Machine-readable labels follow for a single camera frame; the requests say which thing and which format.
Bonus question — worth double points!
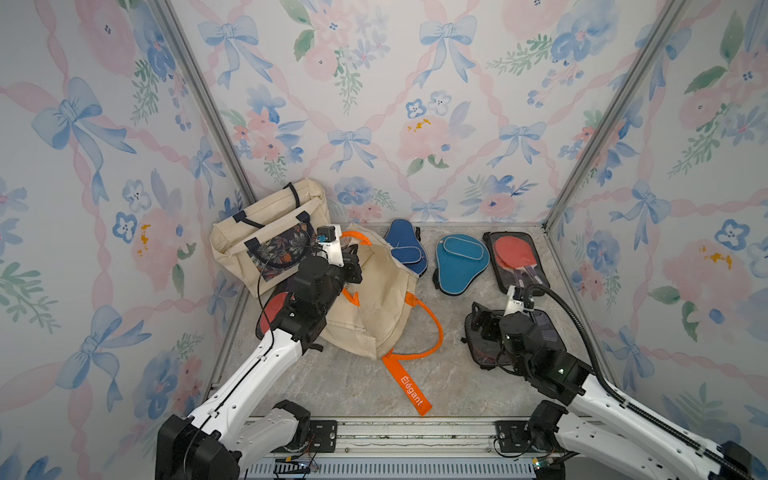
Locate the black corrugated cable conduit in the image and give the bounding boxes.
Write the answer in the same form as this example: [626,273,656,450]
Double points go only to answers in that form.
[521,283,751,475]

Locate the black case red paddle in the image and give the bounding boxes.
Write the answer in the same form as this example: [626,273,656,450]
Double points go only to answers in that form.
[482,232,550,294]

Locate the teal ping pong paddle case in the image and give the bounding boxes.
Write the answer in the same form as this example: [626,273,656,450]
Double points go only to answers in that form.
[432,234,490,296]

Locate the cream canvas bag navy handles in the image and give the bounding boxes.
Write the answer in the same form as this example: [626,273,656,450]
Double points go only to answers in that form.
[210,179,331,297]

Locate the cream canvas bag orange handles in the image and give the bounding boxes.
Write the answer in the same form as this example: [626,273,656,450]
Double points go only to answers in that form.
[320,226,444,416]

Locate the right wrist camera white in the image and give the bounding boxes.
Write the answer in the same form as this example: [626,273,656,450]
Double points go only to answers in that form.
[504,286,534,316]

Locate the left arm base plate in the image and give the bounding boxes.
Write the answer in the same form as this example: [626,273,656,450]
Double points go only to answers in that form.
[273,420,338,455]

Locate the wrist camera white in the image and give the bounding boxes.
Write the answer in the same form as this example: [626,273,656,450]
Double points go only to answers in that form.
[316,224,344,267]
[504,286,534,316]

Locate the black mesh ping pong case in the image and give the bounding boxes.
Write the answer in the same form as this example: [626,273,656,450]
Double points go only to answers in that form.
[461,302,566,375]

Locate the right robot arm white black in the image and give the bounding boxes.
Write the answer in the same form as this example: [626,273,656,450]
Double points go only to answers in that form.
[464,303,758,479]

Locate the aluminium front rail frame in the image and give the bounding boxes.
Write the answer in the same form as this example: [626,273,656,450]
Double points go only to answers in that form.
[152,415,682,480]

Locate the blue ping pong paddle case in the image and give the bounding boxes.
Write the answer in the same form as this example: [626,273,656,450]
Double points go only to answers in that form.
[384,219,428,277]

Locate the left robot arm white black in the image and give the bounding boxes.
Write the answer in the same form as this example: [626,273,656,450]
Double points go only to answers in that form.
[154,245,362,479]

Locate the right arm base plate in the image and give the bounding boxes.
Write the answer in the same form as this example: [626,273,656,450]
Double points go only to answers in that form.
[494,420,533,456]

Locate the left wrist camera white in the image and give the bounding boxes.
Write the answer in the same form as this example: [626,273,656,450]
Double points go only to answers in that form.
[316,224,344,267]

